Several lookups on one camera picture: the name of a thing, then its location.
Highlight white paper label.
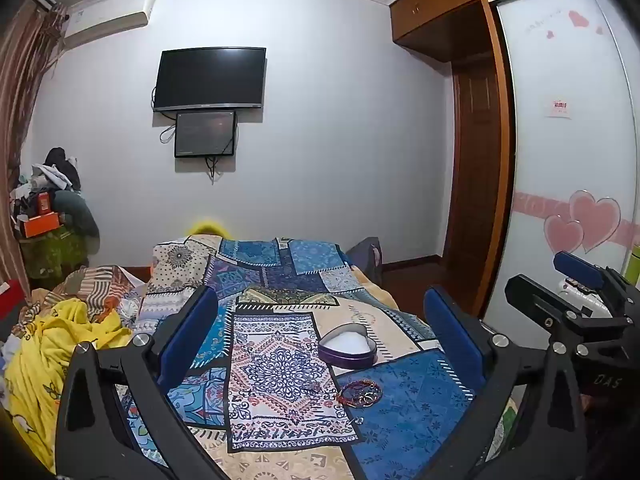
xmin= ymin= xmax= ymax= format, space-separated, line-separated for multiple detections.
xmin=546 ymin=97 xmax=573 ymax=120

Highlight red braided bracelet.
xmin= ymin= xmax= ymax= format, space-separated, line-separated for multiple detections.
xmin=345 ymin=381 xmax=383 ymax=405

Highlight brown striped curtain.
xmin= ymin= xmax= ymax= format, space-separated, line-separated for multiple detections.
xmin=0 ymin=2 xmax=68 ymax=301

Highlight purple heart-shaped tin box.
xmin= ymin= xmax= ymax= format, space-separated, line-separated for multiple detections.
xmin=318 ymin=324 xmax=377 ymax=370

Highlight purple bag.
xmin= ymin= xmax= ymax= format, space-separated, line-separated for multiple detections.
xmin=345 ymin=237 xmax=384 ymax=286

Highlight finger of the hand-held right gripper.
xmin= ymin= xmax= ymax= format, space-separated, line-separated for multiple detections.
xmin=504 ymin=274 xmax=618 ymax=347
xmin=552 ymin=251 xmax=637 ymax=313

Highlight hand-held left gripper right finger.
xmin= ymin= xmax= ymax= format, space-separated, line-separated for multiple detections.
xmin=424 ymin=285 xmax=588 ymax=480

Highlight yellow plush object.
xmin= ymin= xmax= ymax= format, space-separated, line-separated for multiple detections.
xmin=187 ymin=217 xmax=231 ymax=238

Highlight small black wall monitor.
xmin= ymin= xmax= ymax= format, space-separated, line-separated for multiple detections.
xmin=174 ymin=110 xmax=237 ymax=159

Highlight brown wooden door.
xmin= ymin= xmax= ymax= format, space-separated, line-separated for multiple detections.
xmin=442 ymin=60 xmax=507 ymax=271

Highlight orange box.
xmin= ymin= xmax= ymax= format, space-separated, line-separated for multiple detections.
xmin=22 ymin=212 xmax=63 ymax=239

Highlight white air conditioner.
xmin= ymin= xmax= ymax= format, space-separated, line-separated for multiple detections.
xmin=62 ymin=0 xmax=156 ymax=51

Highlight pile of clothes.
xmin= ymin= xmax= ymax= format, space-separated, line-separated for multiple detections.
xmin=10 ymin=147 xmax=99 ymax=281

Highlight black wall television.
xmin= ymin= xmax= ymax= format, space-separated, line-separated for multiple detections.
xmin=152 ymin=47 xmax=267 ymax=112

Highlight red beaded bracelet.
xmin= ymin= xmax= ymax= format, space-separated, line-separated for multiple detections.
xmin=336 ymin=385 xmax=371 ymax=407

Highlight yellow blanket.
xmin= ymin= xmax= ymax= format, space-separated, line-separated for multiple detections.
xmin=4 ymin=297 xmax=133 ymax=473

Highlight wooden overhead cabinets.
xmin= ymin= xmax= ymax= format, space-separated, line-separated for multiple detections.
xmin=389 ymin=0 xmax=591 ymax=63

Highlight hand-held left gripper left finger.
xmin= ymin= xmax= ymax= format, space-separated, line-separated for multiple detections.
xmin=55 ymin=285 xmax=236 ymax=480

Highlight blue patchwork bedspread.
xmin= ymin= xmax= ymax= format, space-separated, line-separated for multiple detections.
xmin=115 ymin=234 xmax=507 ymax=480

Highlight orange striped blanket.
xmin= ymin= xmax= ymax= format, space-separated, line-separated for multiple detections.
xmin=15 ymin=265 xmax=151 ymax=341

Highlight white sliding wardrobe door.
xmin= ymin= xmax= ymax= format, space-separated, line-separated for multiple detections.
xmin=487 ymin=0 xmax=640 ymax=341

